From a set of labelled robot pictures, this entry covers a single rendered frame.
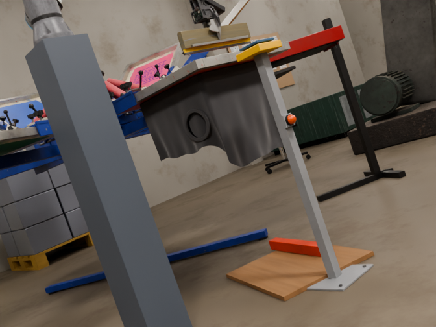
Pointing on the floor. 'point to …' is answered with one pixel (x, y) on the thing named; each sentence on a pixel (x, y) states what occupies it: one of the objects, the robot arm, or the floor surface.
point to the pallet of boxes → (39, 217)
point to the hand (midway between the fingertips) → (217, 37)
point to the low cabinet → (325, 119)
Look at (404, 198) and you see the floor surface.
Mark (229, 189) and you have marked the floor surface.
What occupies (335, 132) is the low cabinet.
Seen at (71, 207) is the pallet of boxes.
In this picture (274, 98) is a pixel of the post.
